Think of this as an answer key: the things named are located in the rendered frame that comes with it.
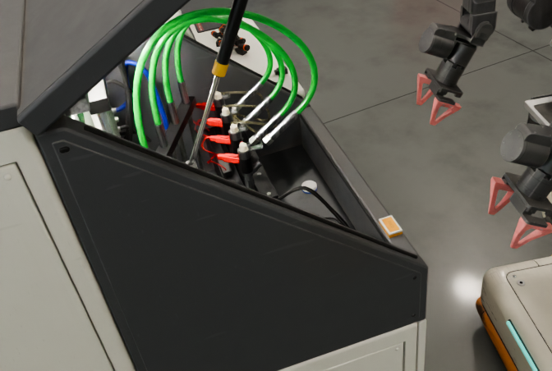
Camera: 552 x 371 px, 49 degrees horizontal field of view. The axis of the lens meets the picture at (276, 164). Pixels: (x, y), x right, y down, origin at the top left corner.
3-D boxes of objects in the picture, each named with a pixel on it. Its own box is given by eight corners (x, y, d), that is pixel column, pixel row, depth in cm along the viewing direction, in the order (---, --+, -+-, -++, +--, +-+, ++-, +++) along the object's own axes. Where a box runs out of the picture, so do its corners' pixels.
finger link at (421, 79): (413, 112, 151) (431, 79, 146) (404, 97, 156) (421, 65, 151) (436, 117, 153) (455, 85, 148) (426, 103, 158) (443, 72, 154)
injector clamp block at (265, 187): (285, 242, 144) (278, 194, 135) (245, 255, 142) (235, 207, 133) (247, 163, 171) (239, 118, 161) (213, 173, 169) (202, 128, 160)
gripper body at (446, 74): (437, 93, 143) (453, 66, 139) (422, 73, 151) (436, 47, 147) (460, 100, 145) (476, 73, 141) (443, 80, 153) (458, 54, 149)
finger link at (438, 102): (423, 126, 145) (442, 93, 140) (413, 111, 151) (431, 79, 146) (447, 132, 147) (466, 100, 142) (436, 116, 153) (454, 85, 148)
